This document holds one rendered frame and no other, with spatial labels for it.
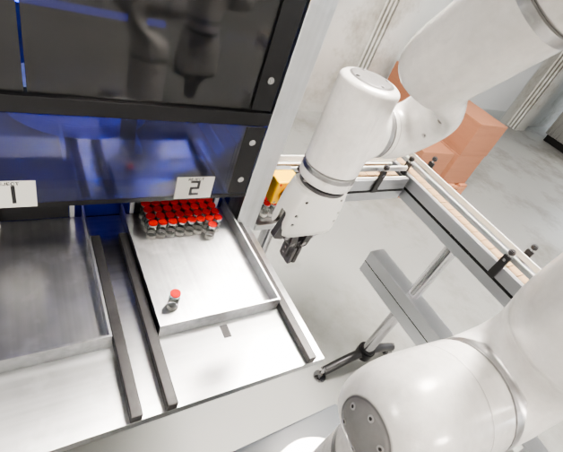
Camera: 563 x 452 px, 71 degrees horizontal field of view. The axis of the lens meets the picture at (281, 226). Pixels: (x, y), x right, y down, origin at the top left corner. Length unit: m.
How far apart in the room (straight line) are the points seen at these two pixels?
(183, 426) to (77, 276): 0.95
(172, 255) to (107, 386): 0.32
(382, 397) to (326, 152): 0.31
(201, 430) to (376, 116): 1.40
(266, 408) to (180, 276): 1.01
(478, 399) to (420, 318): 1.23
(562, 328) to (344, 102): 0.33
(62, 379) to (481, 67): 0.71
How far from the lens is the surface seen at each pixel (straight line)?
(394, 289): 1.69
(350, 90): 0.51
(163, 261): 0.91
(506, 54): 0.40
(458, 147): 3.63
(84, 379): 0.76
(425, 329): 1.64
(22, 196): 0.84
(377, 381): 0.39
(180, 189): 0.89
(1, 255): 0.93
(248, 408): 1.76
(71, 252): 0.92
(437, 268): 1.57
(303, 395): 1.86
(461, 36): 0.41
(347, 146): 0.53
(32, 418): 0.74
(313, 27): 0.82
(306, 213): 0.60
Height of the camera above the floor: 1.56
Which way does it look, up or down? 38 degrees down
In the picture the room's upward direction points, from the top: 24 degrees clockwise
